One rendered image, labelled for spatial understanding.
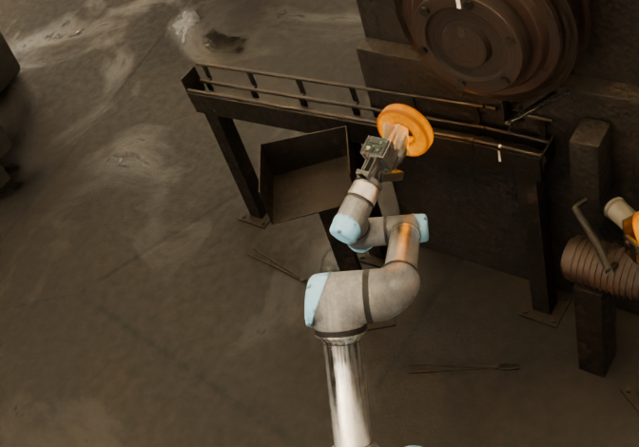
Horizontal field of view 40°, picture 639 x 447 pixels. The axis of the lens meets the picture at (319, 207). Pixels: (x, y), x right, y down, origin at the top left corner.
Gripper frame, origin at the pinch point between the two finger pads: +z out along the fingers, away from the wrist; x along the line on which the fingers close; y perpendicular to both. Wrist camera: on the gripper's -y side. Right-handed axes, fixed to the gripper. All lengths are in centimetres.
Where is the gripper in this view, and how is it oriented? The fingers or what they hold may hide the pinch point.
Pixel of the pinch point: (403, 125)
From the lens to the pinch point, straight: 233.6
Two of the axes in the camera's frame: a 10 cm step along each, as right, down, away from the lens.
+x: -8.0, -2.4, 5.4
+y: -4.0, -4.7, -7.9
